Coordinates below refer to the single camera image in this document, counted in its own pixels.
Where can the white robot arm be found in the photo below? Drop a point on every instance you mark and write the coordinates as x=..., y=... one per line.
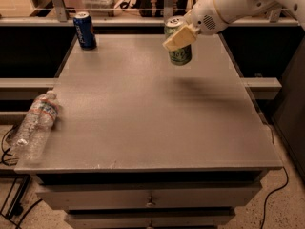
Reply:
x=232, y=10

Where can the blue pepsi can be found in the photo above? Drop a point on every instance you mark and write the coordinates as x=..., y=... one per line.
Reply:
x=84, y=30

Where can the grey drawer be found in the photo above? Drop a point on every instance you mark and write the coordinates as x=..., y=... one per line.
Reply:
x=149, y=219
x=146, y=196

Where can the clear plastic water bottle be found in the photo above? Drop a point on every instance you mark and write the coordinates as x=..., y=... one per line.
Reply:
x=31, y=137

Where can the upper grey drawer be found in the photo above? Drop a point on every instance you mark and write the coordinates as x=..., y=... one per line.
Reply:
x=146, y=196

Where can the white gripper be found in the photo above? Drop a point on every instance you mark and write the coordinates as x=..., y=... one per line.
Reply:
x=205, y=16

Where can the grey metal shelf rail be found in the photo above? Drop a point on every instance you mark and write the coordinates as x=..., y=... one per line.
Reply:
x=63, y=18

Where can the grey drawer cabinet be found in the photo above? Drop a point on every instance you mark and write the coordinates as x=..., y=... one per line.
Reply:
x=129, y=116

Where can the dark box on shelf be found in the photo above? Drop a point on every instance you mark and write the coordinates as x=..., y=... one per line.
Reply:
x=155, y=8

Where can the lower grey drawer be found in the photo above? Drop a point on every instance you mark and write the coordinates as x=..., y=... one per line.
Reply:
x=149, y=219

